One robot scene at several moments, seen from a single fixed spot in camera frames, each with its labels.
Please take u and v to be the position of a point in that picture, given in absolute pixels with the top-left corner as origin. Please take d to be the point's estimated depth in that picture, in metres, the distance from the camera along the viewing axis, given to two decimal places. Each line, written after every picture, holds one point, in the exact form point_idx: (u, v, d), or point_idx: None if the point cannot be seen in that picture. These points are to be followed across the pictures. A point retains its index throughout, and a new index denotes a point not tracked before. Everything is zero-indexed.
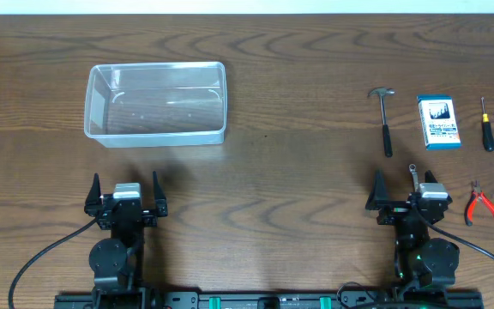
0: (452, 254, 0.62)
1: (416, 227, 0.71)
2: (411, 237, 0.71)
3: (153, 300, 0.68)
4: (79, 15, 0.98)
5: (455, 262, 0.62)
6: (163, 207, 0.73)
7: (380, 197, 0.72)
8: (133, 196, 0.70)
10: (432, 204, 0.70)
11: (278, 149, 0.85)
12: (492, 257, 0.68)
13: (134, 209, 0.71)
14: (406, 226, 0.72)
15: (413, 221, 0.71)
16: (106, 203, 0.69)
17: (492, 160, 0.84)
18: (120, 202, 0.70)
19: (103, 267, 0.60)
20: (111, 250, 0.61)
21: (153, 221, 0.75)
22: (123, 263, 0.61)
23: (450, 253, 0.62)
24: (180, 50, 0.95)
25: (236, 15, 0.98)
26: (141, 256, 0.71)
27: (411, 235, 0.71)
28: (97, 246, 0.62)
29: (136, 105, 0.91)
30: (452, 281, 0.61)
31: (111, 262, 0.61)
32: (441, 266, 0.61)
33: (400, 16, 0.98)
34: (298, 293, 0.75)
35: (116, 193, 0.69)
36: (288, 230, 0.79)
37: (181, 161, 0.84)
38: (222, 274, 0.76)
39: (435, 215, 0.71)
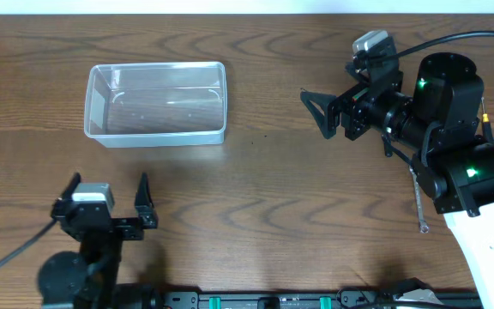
0: (472, 89, 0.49)
1: (384, 106, 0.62)
2: (388, 117, 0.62)
3: (153, 300, 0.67)
4: (79, 16, 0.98)
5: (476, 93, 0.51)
6: (147, 218, 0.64)
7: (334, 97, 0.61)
8: (95, 199, 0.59)
10: (380, 53, 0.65)
11: (278, 149, 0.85)
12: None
13: (98, 215, 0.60)
14: (375, 112, 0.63)
15: (376, 102, 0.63)
16: (61, 207, 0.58)
17: None
18: (80, 206, 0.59)
19: (54, 290, 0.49)
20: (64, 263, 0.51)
21: (137, 235, 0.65)
22: (80, 285, 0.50)
23: (460, 76, 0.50)
24: (180, 49, 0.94)
25: (236, 15, 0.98)
26: (111, 275, 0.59)
27: (388, 113, 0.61)
28: (49, 262, 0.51)
29: (136, 105, 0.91)
30: (478, 87, 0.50)
31: (64, 284, 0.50)
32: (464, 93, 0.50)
33: (400, 15, 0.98)
34: (298, 293, 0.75)
35: (75, 196, 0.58)
36: (288, 230, 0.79)
37: (181, 161, 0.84)
38: (223, 274, 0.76)
39: (380, 71, 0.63)
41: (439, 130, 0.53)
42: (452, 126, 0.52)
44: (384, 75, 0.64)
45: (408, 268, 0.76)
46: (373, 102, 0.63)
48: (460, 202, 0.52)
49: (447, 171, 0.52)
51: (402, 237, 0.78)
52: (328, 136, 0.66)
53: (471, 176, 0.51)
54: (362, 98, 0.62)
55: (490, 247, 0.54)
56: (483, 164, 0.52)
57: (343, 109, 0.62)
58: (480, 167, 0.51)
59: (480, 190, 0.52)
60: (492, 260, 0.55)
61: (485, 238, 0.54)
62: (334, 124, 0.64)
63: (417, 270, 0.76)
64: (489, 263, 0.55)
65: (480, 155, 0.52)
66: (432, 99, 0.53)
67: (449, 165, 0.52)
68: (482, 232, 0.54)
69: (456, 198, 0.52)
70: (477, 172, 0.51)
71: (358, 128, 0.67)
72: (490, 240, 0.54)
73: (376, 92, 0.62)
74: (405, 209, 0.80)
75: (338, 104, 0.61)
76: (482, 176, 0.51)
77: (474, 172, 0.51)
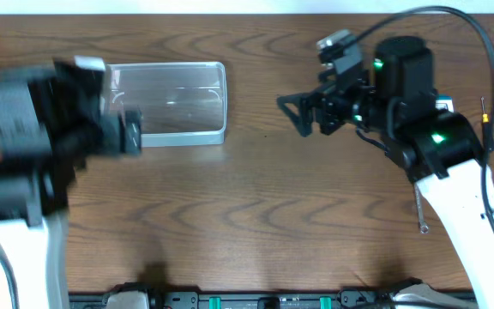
0: (424, 60, 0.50)
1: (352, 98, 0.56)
2: (355, 109, 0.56)
3: (153, 299, 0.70)
4: (79, 16, 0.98)
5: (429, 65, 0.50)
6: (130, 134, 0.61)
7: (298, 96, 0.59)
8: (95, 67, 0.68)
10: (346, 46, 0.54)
11: (278, 149, 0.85)
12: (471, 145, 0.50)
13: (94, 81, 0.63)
14: (343, 106, 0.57)
15: (344, 95, 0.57)
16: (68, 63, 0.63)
17: (492, 160, 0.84)
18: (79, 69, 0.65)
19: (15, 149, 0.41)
20: (18, 97, 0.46)
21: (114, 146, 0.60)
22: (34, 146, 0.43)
23: (411, 50, 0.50)
24: (180, 50, 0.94)
25: (236, 15, 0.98)
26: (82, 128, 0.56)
27: (355, 106, 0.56)
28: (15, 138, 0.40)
29: (136, 105, 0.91)
30: (427, 58, 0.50)
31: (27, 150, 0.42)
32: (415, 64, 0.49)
33: (400, 15, 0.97)
34: (298, 293, 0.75)
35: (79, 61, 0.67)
36: (288, 230, 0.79)
37: (181, 161, 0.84)
38: (223, 274, 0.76)
39: (343, 62, 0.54)
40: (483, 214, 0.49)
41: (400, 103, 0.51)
42: (412, 98, 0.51)
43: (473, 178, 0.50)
44: (352, 65, 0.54)
45: (408, 268, 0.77)
46: (340, 95, 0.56)
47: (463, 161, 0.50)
48: (431, 170, 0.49)
49: (414, 140, 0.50)
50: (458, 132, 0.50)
51: (402, 237, 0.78)
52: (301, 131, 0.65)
53: (438, 142, 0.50)
54: (330, 93, 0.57)
55: (462, 207, 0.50)
56: (447, 130, 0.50)
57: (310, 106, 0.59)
58: (446, 133, 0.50)
59: (449, 157, 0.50)
60: (466, 221, 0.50)
61: (456, 196, 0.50)
62: (306, 120, 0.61)
63: (417, 270, 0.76)
64: (463, 226, 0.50)
65: (444, 123, 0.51)
66: (387, 75, 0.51)
67: (416, 134, 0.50)
68: (454, 190, 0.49)
69: (425, 166, 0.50)
70: (442, 139, 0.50)
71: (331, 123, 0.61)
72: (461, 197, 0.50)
73: (344, 86, 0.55)
74: (405, 209, 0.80)
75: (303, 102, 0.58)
76: (447, 142, 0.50)
77: (441, 139, 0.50)
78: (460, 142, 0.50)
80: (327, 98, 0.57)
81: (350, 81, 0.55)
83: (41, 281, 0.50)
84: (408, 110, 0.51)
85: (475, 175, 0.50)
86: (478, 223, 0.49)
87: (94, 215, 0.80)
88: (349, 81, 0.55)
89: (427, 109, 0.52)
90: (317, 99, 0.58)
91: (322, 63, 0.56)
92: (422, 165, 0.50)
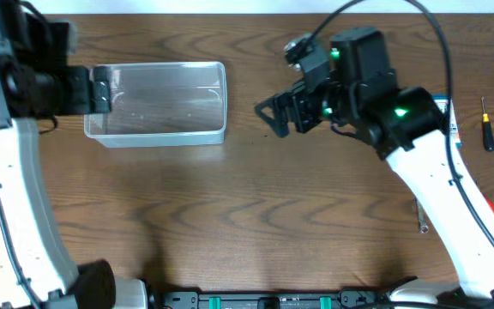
0: (374, 42, 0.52)
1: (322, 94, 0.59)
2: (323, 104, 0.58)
3: (151, 296, 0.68)
4: (78, 15, 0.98)
5: (380, 46, 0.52)
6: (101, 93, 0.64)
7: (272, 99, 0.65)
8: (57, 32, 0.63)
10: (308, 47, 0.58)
11: (278, 149, 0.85)
12: (434, 118, 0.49)
13: None
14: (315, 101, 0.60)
15: (313, 93, 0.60)
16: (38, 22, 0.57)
17: (492, 160, 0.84)
18: None
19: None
20: None
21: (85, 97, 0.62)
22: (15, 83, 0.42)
23: (362, 34, 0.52)
24: (180, 50, 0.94)
25: (236, 15, 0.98)
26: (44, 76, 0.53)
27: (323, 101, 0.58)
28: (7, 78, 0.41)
29: (136, 105, 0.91)
30: (377, 39, 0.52)
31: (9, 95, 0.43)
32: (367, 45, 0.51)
33: (400, 15, 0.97)
34: (298, 293, 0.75)
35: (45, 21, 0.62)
36: (288, 230, 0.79)
37: (180, 161, 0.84)
38: (222, 274, 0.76)
39: (310, 61, 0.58)
40: (450, 180, 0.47)
41: (361, 84, 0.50)
42: (370, 75, 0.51)
43: (439, 145, 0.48)
44: (319, 64, 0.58)
45: (407, 268, 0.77)
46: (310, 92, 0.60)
47: (427, 133, 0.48)
48: (396, 144, 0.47)
49: (377, 116, 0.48)
50: (421, 105, 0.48)
51: (402, 237, 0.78)
52: (280, 131, 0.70)
53: (400, 116, 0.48)
54: (298, 92, 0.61)
55: (430, 175, 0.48)
56: (409, 103, 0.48)
57: (284, 106, 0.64)
58: (408, 106, 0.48)
59: (413, 130, 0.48)
60: (436, 190, 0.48)
61: (424, 166, 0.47)
62: (281, 118, 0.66)
63: (416, 270, 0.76)
64: (432, 194, 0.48)
65: (406, 97, 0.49)
66: (345, 60, 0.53)
67: (377, 108, 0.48)
68: (420, 160, 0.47)
69: (392, 143, 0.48)
70: (406, 112, 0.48)
71: (304, 122, 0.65)
72: (430, 166, 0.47)
73: (313, 82, 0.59)
74: (405, 209, 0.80)
75: (275, 104, 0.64)
76: (411, 114, 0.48)
77: (403, 112, 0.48)
78: (424, 116, 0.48)
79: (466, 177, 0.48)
80: (298, 95, 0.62)
81: (318, 79, 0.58)
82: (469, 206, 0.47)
83: (25, 205, 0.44)
84: (370, 88, 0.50)
85: (441, 142, 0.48)
86: (447, 190, 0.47)
87: (94, 215, 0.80)
88: (317, 79, 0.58)
89: (389, 87, 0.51)
90: (289, 97, 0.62)
91: (290, 64, 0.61)
92: (389, 142, 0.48)
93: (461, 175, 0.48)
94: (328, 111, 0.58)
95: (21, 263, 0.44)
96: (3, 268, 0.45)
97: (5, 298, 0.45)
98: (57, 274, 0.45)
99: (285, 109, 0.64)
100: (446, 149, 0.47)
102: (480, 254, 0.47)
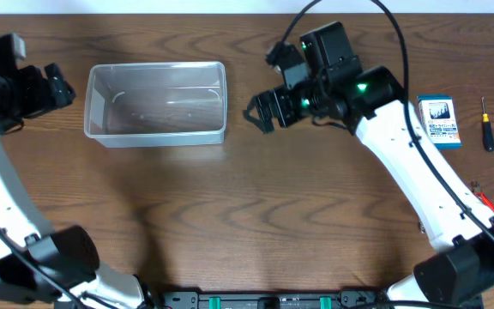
0: (337, 31, 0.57)
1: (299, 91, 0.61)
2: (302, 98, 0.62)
3: (149, 292, 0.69)
4: (78, 15, 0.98)
5: (342, 36, 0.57)
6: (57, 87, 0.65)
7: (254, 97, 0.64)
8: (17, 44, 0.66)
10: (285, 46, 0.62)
11: (278, 149, 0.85)
12: (393, 92, 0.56)
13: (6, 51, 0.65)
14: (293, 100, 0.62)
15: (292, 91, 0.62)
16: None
17: (492, 160, 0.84)
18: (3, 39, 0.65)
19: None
20: None
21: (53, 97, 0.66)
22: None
23: (325, 27, 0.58)
24: (180, 50, 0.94)
25: (236, 15, 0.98)
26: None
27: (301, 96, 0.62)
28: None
29: (137, 105, 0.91)
30: (339, 28, 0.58)
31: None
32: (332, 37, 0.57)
33: (400, 15, 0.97)
34: (298, 293, 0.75)
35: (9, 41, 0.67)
36: (288, 230, 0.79)
37: (180, 161, 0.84)
38: (222, 274, 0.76)
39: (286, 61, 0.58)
40: (411, 143, 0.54)
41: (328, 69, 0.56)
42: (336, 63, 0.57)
43: (397, 112, 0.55)
44: (295, 64, 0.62)
45: (407, 268, 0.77)
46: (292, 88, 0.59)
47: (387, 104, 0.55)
48: (360, 115, 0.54)
49: (344, 93, 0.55)
50: (381, 81, 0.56)
51: (402, 237, 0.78)
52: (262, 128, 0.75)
53: (362, 88, 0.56)
54: (279, 89, 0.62)
55: (392, 140, 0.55)
56: (369, 80, 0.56)
57: (268, 104, 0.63)
58: (368, 81, 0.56)
59: (376, 103, 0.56)
60: (400, 153, 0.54)
61: (386, 130, 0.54)
62: (265, 117, 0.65)
63: None
64: (398, 156, 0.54)
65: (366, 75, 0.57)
66: (313, 50, 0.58)
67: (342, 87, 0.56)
68: (382, 125, 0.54)
69: (357, 117, 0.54)
70: (366, 87, 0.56)
71: (287, 118, 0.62)
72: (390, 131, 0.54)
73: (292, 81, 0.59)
74: (405, 209, 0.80)
75: (258, 101, 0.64)
76: (370, 89, 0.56)
77: (364, 86, 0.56)
78: (383, 90, 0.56)
79: (424, 139, 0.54)
80: (278, 93, 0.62)
81: (298, 76, 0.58)
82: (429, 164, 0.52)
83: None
84: (336, 70, 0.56)
85: (399, 111, 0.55)
86: (407, 151, 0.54)
87: (94, 215, 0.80)
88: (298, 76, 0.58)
89: (354, 69, 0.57)
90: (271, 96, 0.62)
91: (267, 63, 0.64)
92: (356, 118, 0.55)
93: (420, 137, 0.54)
94: (305, 103, 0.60)
95: None
96: None
97: None
98: (28, 220, 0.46)
99: (268, 106, 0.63)
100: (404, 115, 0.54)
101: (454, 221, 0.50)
102: (442, 207, 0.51)
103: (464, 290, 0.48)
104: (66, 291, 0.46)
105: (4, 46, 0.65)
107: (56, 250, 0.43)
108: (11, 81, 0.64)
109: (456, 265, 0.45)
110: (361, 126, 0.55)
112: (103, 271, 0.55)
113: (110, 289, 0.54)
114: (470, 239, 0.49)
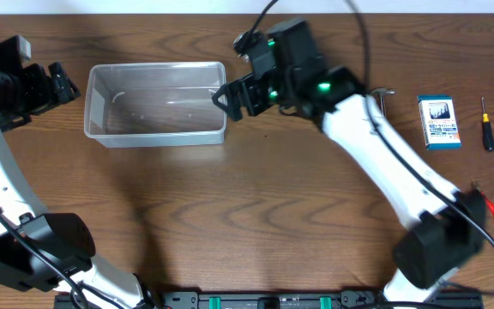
0: (300, 28, 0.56)
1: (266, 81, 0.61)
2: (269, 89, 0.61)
3: (147, 291, 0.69)
4: (78, 15, 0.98)
5: (307, 30, 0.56)
6: (61, 86, 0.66)
7: (223, 88, 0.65)
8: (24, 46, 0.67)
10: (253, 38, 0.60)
11: (278, 149, 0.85)
12: (355, 89, 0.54)
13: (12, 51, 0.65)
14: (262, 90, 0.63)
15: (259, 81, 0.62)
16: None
17: (492, 160, 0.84)
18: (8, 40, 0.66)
19: None
20: None
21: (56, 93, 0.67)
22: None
23: (291, 25, 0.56)
24: (180, 50, 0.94)
25: (236, 15, 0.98)
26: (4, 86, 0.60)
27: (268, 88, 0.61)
28: None
29: (137, 105, 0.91)
30: (302, 28, 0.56)
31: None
32: (297, 33, 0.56)
33: (400, 15, 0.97)
34: (298, 293, 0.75)
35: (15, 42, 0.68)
36: (288, 230, 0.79)
37: (180, 160, 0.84)
38: (222, 274, 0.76)
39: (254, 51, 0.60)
40: (371, 130, 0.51)
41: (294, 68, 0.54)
42: (301, 57, 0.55)
43: (358, 104, 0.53)
44: (265, 56, 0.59)
45: None
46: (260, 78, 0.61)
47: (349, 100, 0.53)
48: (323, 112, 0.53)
49: (307, 93, 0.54)
50: (342, 78, 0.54)
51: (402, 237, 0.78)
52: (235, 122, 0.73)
53: (325, 87, 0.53)
54: (248, 79, 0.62)
55: (354, 130, 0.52)
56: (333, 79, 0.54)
57: (236, 93, 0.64)
58: (331, 80, 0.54)
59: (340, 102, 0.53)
60: (364, 142, 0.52)
61: (346, 120, 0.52)
62: (233, 106, 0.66)
63: None
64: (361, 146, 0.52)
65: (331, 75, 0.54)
66: (279, 49, 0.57)
67: (305, 86, 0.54)
68: (342, 116, 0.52)
69: (321, 114, 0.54)
70: (329, 85, 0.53)
71: (256, 106, 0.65)
72: (352, 122, 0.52)
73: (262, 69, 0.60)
74: None
75: (228, 93, 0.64)
76: (334, 88, 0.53)
77: (328, 85, 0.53)
78: (346, 87, 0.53)
79: (385, 126, 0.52)
80: (247, 81, 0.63)
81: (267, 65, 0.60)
82: (389, 151, 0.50)
83: None
84: (302, 70, 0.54)
85: (359, 103, 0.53)
86: (368, 138, 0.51)
87: (94, 215, 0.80)
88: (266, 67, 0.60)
89: (320, 67, 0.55)
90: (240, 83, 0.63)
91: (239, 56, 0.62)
92: (320, 114, 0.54)
93: (382, 124, 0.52)
94: (274, 94, 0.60)
95: None
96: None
97: None
98: (21, 199, 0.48)
99: (237, 95, 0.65)
100: (364, 106, 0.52)
101: (421, 200, 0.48)
102: (406, 186, 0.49)
103: (442, 267, 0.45)
104: (66, 277, 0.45)
105: (10, 47, 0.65)
107: (51, 229, 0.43)
108: (17, 80, 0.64)
109: (423, 239, 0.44)
110: (328, 123, 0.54)
112: (98, 262, 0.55)
113: (105, 281, 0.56)
114: (437, 214, 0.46)
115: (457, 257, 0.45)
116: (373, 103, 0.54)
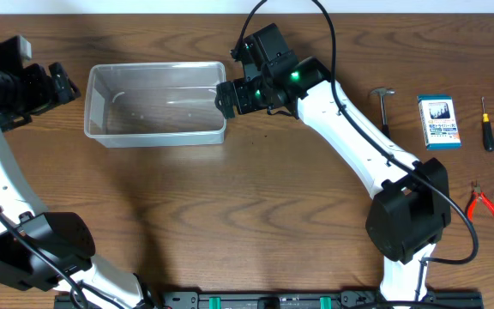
0: (272, 30, 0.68)
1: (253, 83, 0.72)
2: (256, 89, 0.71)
3: (147, 292, 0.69)
4: (78, 15, 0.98)
5: (275, 33, 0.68)
6: (62, 86, 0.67)
7: (219, 90, 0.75)
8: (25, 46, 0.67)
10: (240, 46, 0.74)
11: (278, 149, 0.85)
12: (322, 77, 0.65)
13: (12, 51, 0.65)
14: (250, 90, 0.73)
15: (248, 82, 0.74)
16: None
17: (492, 160, 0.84)
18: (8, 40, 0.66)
19: None
20: None
21: (57, 93, 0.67)
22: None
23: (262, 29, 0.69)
24: (180, 50, 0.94)
25: (236, 15, 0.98)
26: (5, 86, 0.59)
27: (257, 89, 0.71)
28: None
29: (137, 105, 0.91)
30: (274, 30, 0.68)
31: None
32: (267, 37, 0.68)
33: (400, 15, 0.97)
34: (298, 293, 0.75)
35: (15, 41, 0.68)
36: (288, 230, 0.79)
37: (180, 160, 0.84)
38: (222, 274, 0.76)
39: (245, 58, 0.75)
40: (338, 112, 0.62)
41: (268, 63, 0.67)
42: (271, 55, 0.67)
43: (327, 90, 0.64)
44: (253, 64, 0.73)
45: None
46: (248, 81, 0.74)
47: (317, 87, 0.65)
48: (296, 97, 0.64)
49: (280, 82, 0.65)
50: (310, 69, 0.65)
51: None
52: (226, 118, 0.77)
53: (295, 76, 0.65)
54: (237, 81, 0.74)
55: (323, 112, 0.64)
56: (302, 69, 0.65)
57: (227, 91, 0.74)
58: (299, 69, 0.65)
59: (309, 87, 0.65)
60: (333, 123, 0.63)
61: (317, 104, 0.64)
62: (225, 104, 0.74)
63: None
64: (333, 124, 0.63)
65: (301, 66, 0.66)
66: (256, 48, 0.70)
67: (278, 75, 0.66)
68: (315, 100, 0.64)
69: (293, 99, 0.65)
70: (298, 75, 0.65)
71: (245, 106, 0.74)
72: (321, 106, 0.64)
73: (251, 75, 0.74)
74: None
75: (220, 91, 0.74)
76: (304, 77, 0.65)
77: (297, 74, 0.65)
78: (314, 75, 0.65)
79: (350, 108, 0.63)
80: (237, 83, 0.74)
81: (255, 72, 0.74)
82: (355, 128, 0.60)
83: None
84: (274, 63, 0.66)
85: (327, 88, 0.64)
86: (335, 118, 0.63)
87: (93, 215, 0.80)
88: (253, 71, 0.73)
89: (290, 61, 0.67)
90: (231, 84, 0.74)
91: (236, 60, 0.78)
92: (293, 100, 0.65)
93: (346, 106, 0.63)
94: (258, 93, 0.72)
95: None
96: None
97: None
98: (21, 198, 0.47)
99: (228, 93, 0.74)
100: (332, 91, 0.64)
101: (382, 170, 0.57)
102: (370, 160, 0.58)
103: (408, 230, 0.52)
104: (66, 277, 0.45)
105: (10, 46, 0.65)
107: (51, 228, 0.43)
108: (17, 80, 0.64)
109: (387, 207, 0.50)
110: (300, 107, 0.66)
112: (98, 261, 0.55)
113: (105, 280, 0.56)
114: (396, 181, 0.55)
115: (424, 224, 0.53)
116: (339, 88, 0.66)
